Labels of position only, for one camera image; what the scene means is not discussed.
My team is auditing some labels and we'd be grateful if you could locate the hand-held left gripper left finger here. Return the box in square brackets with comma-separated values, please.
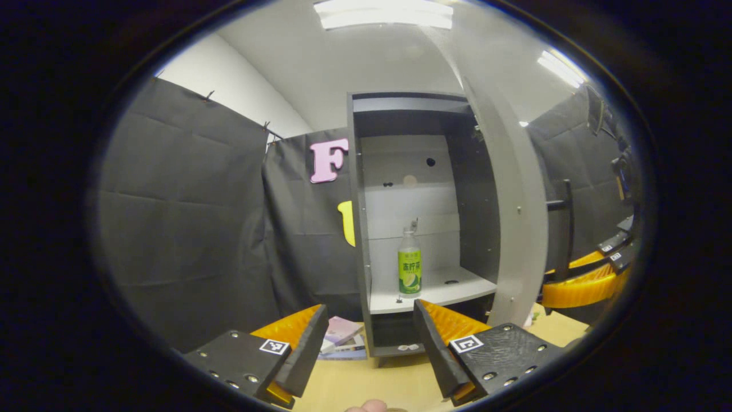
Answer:
[182, 304, 331, 410]

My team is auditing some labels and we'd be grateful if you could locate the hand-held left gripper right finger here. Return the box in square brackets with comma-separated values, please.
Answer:
[413, 298, 564, 407]

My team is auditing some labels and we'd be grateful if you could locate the green label bottle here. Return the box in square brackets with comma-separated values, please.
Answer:
[397, 227, 423, 298]

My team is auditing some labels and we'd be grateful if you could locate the dark grey cabinet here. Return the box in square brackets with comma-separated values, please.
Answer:
[346, 92, 504, 368]

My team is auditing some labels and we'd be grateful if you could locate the blue book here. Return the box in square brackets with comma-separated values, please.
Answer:
[318, 348, 368, 361]

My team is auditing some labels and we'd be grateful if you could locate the black backdrop cloth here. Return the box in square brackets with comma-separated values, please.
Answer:
[97, 77, 635, 352]

